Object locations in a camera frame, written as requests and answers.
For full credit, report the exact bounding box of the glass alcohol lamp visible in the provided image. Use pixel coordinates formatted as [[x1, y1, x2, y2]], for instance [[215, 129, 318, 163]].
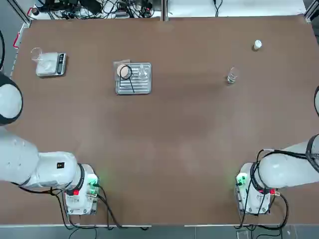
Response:
[[138, 63, 148, 79]]

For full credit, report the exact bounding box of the small glass beaker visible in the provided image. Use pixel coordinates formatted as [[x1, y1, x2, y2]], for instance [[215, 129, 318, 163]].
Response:
[[226, 66, 240, 85]]

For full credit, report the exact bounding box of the ribbed metal tray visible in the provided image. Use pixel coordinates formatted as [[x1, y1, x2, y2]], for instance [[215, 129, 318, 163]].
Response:
[[115, 62, 152, 96]]

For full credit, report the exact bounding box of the silver digital scale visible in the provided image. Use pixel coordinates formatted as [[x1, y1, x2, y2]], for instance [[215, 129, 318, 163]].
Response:
[[35, 52, 67, 77]]

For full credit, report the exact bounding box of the black left base cable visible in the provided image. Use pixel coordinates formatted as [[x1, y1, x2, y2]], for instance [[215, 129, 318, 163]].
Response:
[[63, 183, 153, 231]]

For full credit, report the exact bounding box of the black base cable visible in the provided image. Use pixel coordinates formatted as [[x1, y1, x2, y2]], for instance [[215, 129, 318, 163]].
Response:
[[63, 183, 153, 231], [234, 191, 290, 230]]

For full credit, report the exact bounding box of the aluminium profile post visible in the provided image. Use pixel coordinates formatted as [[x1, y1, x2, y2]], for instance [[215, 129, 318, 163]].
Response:
[[161, 0, 168, 22]]

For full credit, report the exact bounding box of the black right base cable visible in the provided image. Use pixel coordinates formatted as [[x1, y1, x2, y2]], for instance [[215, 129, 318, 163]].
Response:
[[234, 191, 290, 230]]

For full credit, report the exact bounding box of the aluminium corner post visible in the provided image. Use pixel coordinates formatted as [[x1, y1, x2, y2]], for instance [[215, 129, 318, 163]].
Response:
[[14, 0, 32, 27], [303, 0, 319, 23]]

